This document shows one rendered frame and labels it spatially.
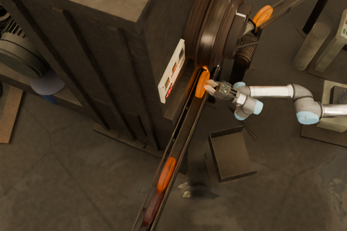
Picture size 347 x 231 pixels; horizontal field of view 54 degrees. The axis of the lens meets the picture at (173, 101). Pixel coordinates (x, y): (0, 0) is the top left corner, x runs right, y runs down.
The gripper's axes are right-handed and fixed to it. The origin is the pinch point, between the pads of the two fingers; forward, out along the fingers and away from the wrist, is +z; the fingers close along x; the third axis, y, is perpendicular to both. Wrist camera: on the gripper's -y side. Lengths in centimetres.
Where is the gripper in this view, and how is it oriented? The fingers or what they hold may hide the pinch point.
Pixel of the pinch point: (202, 82)
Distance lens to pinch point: 190.7
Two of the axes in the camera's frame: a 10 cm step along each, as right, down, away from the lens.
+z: -9.0, -4.3, -0.6
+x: -3.9, 8.7, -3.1
